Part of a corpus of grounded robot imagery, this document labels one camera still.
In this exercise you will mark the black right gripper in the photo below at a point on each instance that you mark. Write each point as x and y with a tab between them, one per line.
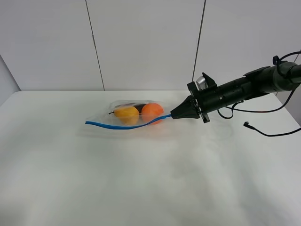
205	100

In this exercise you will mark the clear zip bag blue seal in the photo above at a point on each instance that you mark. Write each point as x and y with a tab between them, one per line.
108	126

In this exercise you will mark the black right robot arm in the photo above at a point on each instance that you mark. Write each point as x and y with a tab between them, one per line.
260	82

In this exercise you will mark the orange fruit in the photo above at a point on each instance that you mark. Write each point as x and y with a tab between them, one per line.
151	111

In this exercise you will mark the dark purple eggplant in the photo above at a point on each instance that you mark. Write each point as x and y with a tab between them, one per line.
137	106

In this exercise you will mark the yellow pear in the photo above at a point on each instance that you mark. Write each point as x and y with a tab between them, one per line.
129	116

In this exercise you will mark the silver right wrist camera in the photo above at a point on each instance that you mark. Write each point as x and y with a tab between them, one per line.
204	82

